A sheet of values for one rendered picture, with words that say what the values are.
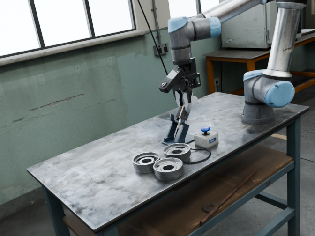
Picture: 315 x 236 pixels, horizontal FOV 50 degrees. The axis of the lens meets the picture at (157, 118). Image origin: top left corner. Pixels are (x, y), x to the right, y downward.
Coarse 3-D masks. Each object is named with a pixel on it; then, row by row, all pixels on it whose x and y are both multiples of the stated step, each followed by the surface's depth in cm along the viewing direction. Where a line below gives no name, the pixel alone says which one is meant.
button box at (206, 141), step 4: (200, 132) 140; (208, 132) 138; (212, 132) 139; (196, 136) 138; (200, 136) 136; (204, 136) 136; (208, 136) 135; (212, 136) 136; (216, 136) 137; (196, 140) 138; (200, 140) 137; (204, 140) 134; (208, 140) 134; (212, 140) 136; (216, 140) 138; (196, 144) 139; (200, 144) 137; (204, 144) 135; (208, 144) 135; (212, 144) 136
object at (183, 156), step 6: (174, 144) 134; (180, 144) 134; (186, 144) 132; (168, 150) 132; (174, 150) 132; (180, 150) 131; (168, 156) 126; (174, 156) 125; (180, 156) 125; (186, 156) 126
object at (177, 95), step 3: (180, 90) 132; (177, 93) 131; (180, 93) 131; (183, 93) 134; (177, 96) 132; (180, 96) 131; (177, 99) 133; (180, 99) 132; (183, 99) 134; (177, 102) 133; (180, 102) 132; (183, 102) 135; (180, 105) 133
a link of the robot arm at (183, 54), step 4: (188, 48) 123; (172, 52) 124; (176, 52) 123; (180, 52) 122; (184, 52) 122; (188, 52) 123; (172, 56) 125; (176, 56) 123; (180, 56) 123; (184, 56) 123; (188, 56) 123; (176, 60) 125; (180, 60) 124; (184, 60) 124
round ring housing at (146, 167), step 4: (144, 152) 130; (148, 152) 130; (152, 152) 130; (136, 156) 129; (140, 156) 130; (156, 156) 128; (132, 160) 126; (136, 160) 128; (140, 160) 127; (144, 160) 128; (148, 160) 128; (152, 160) 126; (136, 164) 122; (140, 164) 121; (144, 164) 121; (148, 164) 121; (152, 164) 121; (136, 168) 123; (140, 168) 122; (144, 168) 121; (148, 168) 121; (152, 168) 122; (140, 172) 123; (144, 172) 123; (148, 172) 123
